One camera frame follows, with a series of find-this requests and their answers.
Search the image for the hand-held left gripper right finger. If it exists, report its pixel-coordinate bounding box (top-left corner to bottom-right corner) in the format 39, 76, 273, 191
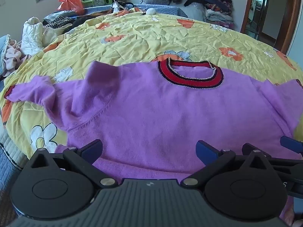
180, 140, 275, 190

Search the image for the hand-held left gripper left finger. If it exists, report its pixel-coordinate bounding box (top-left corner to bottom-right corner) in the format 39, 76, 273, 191
24, 139, 118, 190

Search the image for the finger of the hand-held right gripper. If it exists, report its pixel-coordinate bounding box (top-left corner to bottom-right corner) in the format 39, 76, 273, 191
280, 136, 303, 150
241, 143, 303, 171

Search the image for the purple sweater with red collar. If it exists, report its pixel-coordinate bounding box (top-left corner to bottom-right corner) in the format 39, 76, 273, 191
5, 58, 303, 227

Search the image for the grey blue striped mattress pad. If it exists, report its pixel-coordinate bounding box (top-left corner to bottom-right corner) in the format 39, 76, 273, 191
0, 123, 29, 195

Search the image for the yellow floral quilt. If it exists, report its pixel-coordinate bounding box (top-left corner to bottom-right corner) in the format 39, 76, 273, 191
0, 12, 303, 168

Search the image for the beige cloth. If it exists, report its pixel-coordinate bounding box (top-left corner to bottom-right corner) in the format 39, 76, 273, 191
42, 24, 73, 46

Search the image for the pink cloth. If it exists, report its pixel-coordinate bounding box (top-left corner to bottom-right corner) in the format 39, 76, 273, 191
2, 39, 31, 76

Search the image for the white quilted jacket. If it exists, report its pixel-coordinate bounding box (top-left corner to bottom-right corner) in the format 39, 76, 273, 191
21, 16, 46, 57

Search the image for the zebra print cloth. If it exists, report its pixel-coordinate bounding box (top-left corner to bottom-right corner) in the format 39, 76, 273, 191
43, 16, 74, 29

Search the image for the white crumpled paper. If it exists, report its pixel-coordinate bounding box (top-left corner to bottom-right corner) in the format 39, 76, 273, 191
111, 1, 129, 14

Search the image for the orange plastic bag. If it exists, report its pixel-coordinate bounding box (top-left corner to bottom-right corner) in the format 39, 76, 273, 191
57, 0, 85, 15

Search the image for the light blue knitted blanket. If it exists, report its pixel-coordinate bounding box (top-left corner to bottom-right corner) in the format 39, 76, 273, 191
83, 3, 188, 19

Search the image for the wooden door frame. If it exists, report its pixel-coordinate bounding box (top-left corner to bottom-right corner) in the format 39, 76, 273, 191
240, 0, 302, 55

